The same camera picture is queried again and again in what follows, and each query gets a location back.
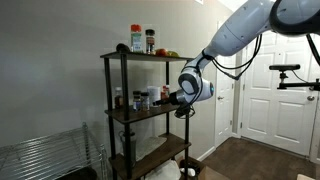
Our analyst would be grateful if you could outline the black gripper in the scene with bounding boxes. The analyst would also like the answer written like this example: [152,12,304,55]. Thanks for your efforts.
[152,90,184,107]

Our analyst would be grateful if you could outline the white can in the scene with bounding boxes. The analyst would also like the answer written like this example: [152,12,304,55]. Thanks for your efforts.
[146,85,162,108]

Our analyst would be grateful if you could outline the dark blue label spice jar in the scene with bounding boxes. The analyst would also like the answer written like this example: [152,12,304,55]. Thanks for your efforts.
[132,90,142,112]

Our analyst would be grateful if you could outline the white cap dark sauce bottle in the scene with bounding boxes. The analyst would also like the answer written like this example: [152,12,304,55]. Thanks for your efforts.
[114,86,125,110]

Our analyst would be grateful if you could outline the black cap spice bottle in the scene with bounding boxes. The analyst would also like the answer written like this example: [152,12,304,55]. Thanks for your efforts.
[145,28,156,55]

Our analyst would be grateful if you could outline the orange cap spice bottle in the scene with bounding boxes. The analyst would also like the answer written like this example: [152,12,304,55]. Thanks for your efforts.
[130,23,144,54]

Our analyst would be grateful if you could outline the white plastic bottle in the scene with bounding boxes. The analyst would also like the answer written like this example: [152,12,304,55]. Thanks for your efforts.
[179,167,197,178]

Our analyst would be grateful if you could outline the grey patterned towel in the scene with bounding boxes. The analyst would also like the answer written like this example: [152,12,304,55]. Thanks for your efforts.
[134,135,168,162]

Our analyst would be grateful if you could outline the orange round fruit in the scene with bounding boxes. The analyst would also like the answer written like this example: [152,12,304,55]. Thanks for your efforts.
[155,48,170,57]

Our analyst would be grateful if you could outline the narrow white door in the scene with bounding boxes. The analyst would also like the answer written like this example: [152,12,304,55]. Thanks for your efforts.
[214,54,236,148]

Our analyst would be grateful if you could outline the dark avocado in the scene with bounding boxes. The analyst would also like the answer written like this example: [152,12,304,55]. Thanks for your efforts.
[115,42,132,53]

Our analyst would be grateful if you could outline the white bag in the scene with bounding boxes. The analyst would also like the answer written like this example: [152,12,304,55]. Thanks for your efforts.
[143,159,183,180]

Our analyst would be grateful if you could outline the brown cardboard box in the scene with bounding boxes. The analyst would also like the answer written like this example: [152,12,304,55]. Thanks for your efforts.
[178,156,232,180]

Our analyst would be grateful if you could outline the wide white panel door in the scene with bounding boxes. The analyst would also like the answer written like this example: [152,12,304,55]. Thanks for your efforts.
[240,31,319,158]

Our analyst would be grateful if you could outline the tan box corner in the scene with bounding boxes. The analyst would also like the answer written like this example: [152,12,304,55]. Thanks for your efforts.
[296,173,317,180]

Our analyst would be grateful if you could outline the black frame wood shelf unit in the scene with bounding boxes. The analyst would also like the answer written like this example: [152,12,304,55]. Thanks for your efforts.
[99,50,195,180]

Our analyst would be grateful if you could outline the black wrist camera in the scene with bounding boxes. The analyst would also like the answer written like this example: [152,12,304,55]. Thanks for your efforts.
[173,104,196,120]

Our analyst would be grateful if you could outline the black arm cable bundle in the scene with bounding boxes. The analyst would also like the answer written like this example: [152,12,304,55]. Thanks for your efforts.
[190,33,264,116]

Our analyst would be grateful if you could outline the chrome wire rack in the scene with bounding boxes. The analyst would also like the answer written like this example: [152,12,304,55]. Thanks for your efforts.
[0,121,110,180]

